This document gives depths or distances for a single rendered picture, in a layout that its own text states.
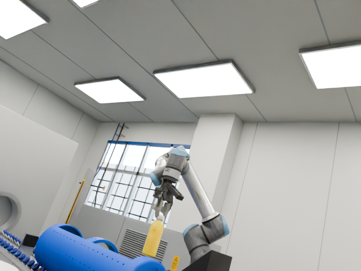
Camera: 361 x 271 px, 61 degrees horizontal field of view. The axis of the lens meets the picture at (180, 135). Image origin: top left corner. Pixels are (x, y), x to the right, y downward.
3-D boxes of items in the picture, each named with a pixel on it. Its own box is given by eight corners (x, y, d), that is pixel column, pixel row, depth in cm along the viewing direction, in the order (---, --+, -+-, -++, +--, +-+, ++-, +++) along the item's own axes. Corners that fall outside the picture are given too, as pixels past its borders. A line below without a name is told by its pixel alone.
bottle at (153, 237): (143, 253, 153) (155, 216, 159) (156, 257, 151) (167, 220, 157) (139, 253, 146) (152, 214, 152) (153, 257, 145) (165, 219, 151)
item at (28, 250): (28, 257, 221) (38, 235, 226) (30, 258, 218) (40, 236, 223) (15, 254, 215) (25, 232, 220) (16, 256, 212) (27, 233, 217)
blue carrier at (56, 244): (71, 269, 201) (83, 225, 207) (161, 326, 140) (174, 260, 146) (27, 270, 181) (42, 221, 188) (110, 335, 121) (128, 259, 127)
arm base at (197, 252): (202, 271, 223) (197, 258, 230) (221, 256, 218) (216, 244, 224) (186, 269, 210) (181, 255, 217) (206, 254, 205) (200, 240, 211)
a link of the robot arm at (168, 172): (183, 174, 164) (172, 167, 158) (181, 183, 163) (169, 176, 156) (172, 173, 170) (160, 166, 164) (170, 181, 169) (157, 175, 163)
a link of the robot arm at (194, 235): (192, 257, 226) (184, 236, 238) (213, 247, 226) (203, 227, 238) (186, 251, 215) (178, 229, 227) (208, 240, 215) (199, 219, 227)
